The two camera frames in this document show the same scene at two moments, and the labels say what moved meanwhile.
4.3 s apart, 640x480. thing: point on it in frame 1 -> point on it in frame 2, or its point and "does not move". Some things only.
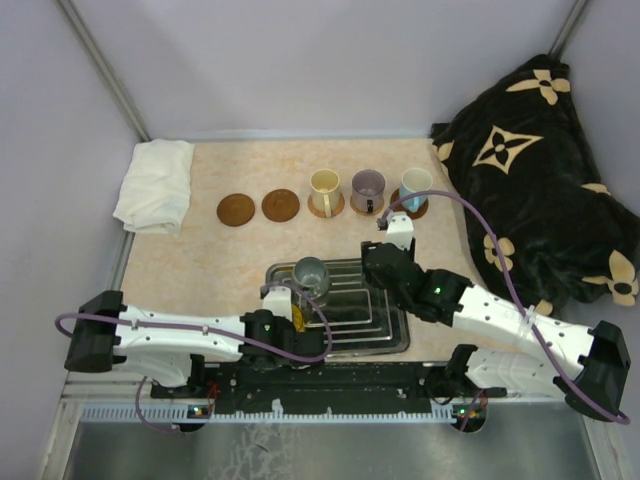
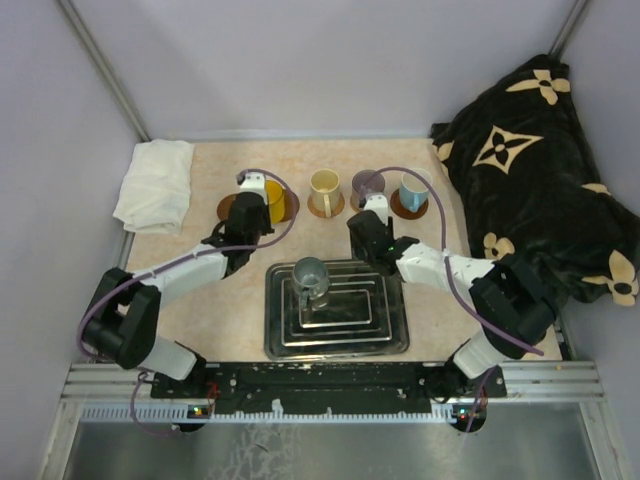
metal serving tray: (361, 323) does not move
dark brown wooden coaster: (418, 214) does not move
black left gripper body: (286, 324) -> (263, 229)
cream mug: (325, 184) does not move
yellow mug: (298, 318) -> (276, 200)
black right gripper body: (399, 298) -> (360, 252)
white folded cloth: (156, 190) does not move
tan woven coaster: (318, 213) does not move
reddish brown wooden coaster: (280, 205) does not move
